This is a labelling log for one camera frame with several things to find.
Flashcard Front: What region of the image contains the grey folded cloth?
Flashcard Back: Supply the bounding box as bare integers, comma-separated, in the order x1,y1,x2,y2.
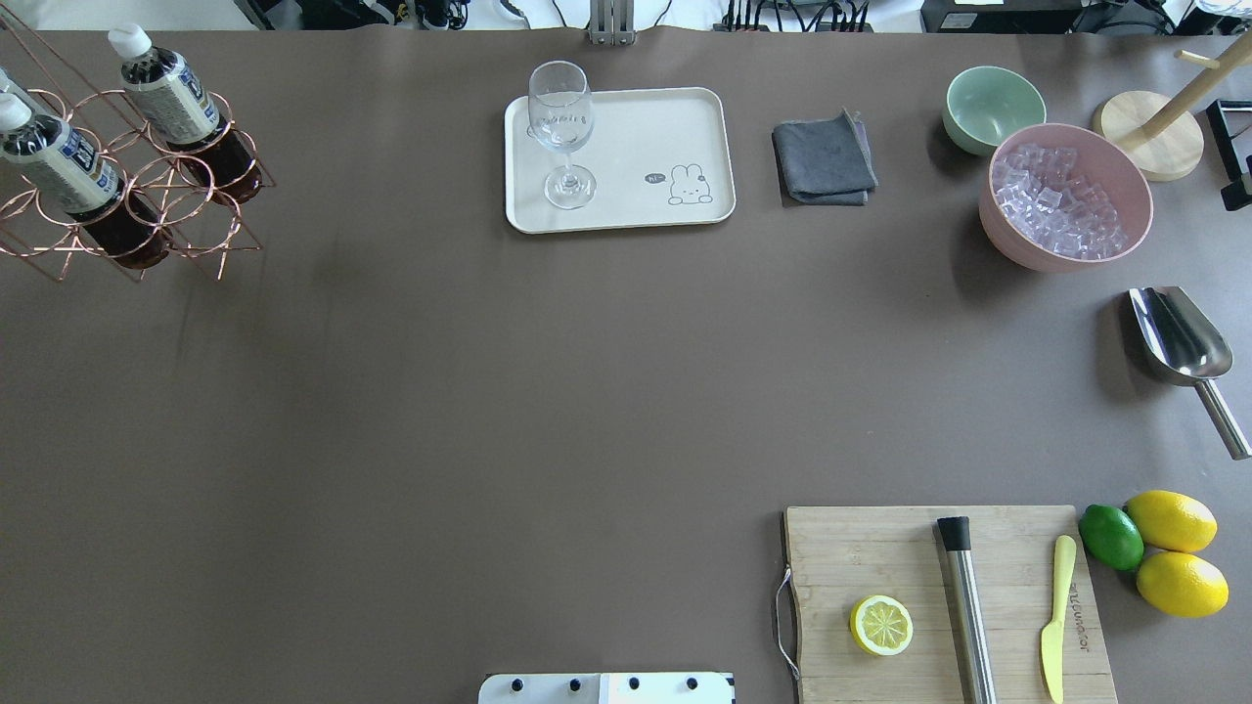
771,110,879,205

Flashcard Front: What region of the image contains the yellow plastic knife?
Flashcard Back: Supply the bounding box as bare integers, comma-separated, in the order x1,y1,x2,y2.
1039,535,1077,703

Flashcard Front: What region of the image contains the bamboo cutting board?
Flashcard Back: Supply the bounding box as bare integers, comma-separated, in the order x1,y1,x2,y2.
783,506,1078,703

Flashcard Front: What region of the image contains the lower yellow lemon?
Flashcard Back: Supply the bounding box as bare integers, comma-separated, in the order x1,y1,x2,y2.
1136,551,1229,618

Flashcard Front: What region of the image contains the black frame object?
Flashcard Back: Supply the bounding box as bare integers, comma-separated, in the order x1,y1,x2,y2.
1206,100,1251,212

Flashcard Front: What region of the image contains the aluminium frame post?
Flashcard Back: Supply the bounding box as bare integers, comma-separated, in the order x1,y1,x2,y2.
587,0,639,46

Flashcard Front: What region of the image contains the copper wire bottle basket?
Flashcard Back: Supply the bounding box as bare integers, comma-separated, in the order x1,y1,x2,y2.
3,6,275,284

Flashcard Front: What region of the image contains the clear wine glass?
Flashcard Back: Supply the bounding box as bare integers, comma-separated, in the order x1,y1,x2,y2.
527,60,598,210

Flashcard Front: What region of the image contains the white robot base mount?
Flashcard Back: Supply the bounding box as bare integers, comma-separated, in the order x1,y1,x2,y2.
477,670,737,703

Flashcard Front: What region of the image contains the metal ice scoop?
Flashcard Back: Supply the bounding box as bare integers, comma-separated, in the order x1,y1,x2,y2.
1127,286,1249,461

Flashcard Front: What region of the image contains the half lemon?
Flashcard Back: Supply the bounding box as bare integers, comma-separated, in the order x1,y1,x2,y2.
849,595,914,656

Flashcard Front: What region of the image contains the tea bottle white cap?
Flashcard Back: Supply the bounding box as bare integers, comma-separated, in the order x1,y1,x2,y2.
108,23,262,203

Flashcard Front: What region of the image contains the yellow lemon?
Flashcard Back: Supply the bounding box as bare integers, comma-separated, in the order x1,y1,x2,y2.
1124,490,1218,552
1136,551,1229,618

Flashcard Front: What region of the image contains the pink bowl with ice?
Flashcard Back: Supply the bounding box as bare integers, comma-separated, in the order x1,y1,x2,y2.
978,123,1153,273

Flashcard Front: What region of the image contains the steel muddler black tip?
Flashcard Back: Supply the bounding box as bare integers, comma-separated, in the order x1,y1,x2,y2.
936,515,999,703

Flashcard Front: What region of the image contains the cream rabbit tray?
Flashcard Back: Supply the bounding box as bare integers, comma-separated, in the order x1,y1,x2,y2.
505,86,737,236

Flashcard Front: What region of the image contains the wooden mug tree stand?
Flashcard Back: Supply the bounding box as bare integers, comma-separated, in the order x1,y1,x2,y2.
1092,33,1251,182

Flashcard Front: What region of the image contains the upper yellow lemon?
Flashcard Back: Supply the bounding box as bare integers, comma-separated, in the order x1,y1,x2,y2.
1124,490,1218,552

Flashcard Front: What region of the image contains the green lime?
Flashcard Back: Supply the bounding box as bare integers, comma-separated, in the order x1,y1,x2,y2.
1078,504,1146,572

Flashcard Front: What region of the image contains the green bowl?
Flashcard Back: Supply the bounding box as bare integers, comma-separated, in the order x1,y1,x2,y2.
942,66,1047,155

